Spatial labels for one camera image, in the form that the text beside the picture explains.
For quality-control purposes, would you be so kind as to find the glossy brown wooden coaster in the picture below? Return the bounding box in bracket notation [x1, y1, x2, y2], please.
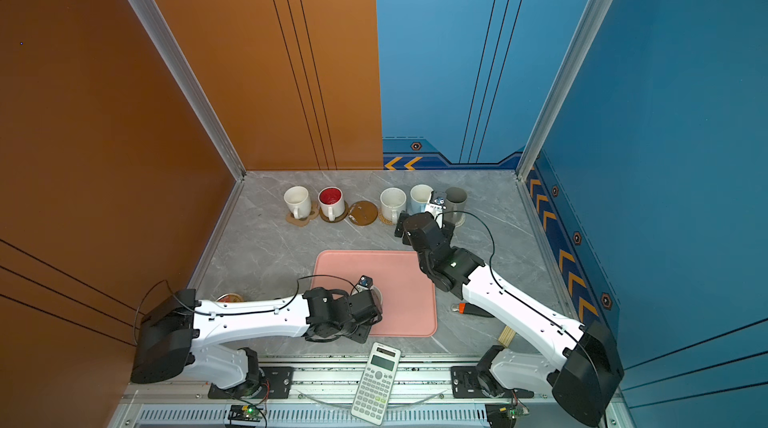
[348, 200, 379, 226]

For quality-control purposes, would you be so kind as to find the circuit board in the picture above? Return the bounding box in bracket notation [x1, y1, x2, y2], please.
[227, 404, 268, 427]
[484, 404, 529, 428]

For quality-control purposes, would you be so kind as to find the white mug purple handle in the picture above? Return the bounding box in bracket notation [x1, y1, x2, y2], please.
[371, 286, 383, 306]

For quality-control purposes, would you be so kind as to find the red inside mug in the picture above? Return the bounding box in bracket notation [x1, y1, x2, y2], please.
[318, 186, 346, 219]

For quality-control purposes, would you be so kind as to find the white calculator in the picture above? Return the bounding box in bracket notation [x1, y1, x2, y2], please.
[351, 342, 401, 426]

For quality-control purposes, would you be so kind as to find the light blue mug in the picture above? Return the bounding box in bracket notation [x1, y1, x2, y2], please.
[409, 183, 433, 214]

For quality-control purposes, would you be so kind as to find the cream mug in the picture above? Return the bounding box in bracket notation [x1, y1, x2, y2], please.
[379, 187, 407, 222]

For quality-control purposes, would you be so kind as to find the woven rattan coaster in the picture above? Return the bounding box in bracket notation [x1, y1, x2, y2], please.
[377, 211, 410, 226]

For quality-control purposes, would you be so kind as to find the aluminium frame post left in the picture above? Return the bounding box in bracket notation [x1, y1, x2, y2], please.
[127, 0, 246, 182]

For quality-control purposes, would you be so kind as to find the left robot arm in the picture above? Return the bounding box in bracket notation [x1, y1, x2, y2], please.
[130, 286, 383, 397]

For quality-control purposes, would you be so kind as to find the aluminium frame post right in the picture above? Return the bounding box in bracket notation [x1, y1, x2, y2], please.
[515, 0, 614, 181]

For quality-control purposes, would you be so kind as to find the left circuit board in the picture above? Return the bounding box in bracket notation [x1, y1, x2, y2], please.
[227, 404, 268, 427]

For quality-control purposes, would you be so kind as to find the grey mug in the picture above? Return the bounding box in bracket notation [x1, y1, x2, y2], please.
[444, 187, 468, 215]

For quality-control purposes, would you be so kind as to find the cork paw print coaster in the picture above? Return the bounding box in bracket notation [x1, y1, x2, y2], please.
[285, 201, 321, 227]

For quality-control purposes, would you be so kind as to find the small wooden block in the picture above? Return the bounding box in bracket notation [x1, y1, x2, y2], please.
[498, 326, 516, 348]

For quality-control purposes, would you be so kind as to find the aluminium frame post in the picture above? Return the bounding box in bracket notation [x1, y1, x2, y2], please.
[127, 0, 246, 182]
[515, 0, 614, 181]

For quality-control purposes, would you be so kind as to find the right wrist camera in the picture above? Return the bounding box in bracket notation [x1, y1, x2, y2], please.
[425, 190, 446, 227]

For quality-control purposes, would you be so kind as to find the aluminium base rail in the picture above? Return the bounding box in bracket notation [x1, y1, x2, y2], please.
[109, 358, 579, 427]

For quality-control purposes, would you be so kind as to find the red round tin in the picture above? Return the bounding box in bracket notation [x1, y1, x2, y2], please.
[216, 293, 244, 303]

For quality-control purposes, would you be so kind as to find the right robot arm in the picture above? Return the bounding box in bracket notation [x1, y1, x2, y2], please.
[402, 212, 624, 427]

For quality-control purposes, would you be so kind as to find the matte brown wooden coaster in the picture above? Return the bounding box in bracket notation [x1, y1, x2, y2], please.
[319, 205, 350, 223]

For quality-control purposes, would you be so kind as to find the orange black utility knife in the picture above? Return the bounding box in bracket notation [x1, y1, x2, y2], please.
[451, 302, 494, 318]

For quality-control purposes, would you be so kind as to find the right circuit board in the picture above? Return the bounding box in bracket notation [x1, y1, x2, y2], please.
[484, 404, 529, 428]

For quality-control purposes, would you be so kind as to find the pink tray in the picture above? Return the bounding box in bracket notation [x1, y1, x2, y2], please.
[312, 250, 437, 338]

